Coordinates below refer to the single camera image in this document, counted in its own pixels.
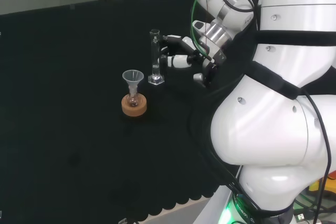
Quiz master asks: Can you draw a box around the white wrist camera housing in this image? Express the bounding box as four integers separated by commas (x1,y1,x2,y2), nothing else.
192,20,211,36

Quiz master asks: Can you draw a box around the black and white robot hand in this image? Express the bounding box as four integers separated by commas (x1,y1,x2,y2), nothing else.
159,34,227,89

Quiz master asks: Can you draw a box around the cork ring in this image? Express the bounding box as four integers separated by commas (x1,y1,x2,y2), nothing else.
121,93,148,118

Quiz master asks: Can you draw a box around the clear glass graduated cylinder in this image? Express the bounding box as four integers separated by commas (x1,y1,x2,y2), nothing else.
148,28,165,86

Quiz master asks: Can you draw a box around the clear plastic funnel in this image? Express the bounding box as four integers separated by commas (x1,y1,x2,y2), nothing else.
122,69,144,96

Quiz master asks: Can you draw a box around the black bench cloth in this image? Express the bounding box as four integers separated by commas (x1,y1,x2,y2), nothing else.
0,0,238,217

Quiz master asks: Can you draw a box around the small round-bottom glass flask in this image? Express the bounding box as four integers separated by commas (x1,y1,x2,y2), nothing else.
127,90,142,108

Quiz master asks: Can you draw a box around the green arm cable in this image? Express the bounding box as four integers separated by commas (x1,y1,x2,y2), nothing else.
190,0,212,58

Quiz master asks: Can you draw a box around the long black arm cable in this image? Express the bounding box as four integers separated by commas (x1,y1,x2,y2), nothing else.
299,87,332,220

